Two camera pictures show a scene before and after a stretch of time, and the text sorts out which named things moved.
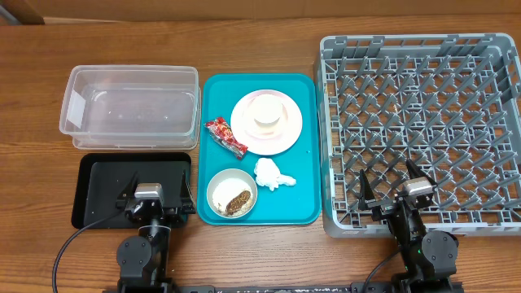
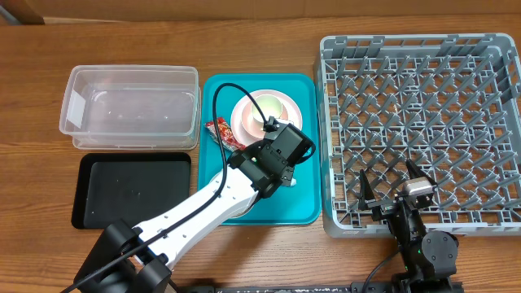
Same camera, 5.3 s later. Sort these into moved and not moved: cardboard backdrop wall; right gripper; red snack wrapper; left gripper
Moved: left gripper
Not moved: right gripper; cardboard backdrop wall; red snack wrapper
